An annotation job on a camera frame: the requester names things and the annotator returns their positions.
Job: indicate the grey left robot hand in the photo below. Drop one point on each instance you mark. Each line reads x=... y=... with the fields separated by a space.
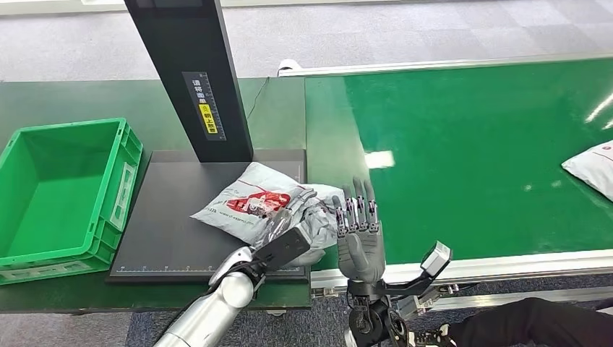
x=282 y=225

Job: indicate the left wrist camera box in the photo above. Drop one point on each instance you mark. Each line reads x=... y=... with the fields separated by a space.
x=285 y=249

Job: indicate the grey package with red print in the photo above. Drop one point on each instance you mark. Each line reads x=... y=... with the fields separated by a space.
x=249 y=201

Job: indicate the black inbound scanner machine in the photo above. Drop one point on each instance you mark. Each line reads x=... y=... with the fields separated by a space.
x=167 y=225

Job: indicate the white conveyor end cap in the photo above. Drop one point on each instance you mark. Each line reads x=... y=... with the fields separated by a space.
x=288 y=64

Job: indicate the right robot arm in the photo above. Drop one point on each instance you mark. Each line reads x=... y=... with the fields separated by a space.
x=371 y=318

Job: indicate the white package with red line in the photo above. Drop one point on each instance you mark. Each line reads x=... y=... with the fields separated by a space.
x=594 y=167

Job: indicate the aluminium conveyor frame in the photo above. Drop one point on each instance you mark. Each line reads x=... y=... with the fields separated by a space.
x=503 y=268

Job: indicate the person's leg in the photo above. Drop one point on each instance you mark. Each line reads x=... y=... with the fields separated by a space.
x=527 y=323

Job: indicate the green conveyor belt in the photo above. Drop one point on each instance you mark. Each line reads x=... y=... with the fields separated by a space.
x=455 y=153

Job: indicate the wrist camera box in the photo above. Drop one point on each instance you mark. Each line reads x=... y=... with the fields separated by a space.
x=436 y=258
x=285 y=249

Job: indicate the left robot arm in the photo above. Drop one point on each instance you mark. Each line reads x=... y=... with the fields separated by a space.
x=210 y=311

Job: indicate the green plastic crate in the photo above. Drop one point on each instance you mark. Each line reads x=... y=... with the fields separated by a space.
x=57 y=201

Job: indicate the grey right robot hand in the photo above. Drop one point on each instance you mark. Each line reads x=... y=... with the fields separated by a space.
x=361 y=254

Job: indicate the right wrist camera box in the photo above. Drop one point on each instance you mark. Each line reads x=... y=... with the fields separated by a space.
x=436 y=258

